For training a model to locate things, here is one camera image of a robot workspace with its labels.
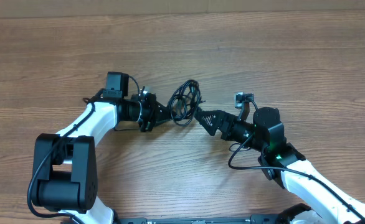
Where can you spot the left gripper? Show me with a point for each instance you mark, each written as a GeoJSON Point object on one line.
{"type": "Point", "coordinates": [155, 114]}

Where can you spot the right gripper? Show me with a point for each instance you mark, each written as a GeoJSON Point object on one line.
{"type": "Point", "coordinates": [218, 116]}

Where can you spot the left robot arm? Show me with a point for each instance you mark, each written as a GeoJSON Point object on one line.
{"type": "Point", "coordinates": [64, 180]}

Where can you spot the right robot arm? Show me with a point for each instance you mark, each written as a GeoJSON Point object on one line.
{"type": "Point", "coordinates": [282, 162]}

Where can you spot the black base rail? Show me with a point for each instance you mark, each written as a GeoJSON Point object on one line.
{"type": "Point", "coordinates": [253, 219]}

